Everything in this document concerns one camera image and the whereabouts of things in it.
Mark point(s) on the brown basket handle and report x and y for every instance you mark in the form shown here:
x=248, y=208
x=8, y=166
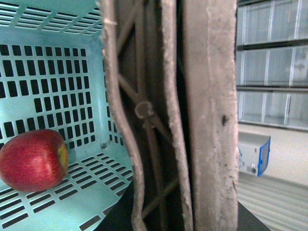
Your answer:
x=170, y=75

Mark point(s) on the light blue plastic basket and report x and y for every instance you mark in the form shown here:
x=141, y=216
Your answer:
x=52, y=76

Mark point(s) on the red apple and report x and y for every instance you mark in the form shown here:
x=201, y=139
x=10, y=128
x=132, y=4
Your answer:
x=34, y=161

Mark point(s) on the white blue chest freezer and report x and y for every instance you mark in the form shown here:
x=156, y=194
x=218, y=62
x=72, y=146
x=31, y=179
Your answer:
x=254, y=150

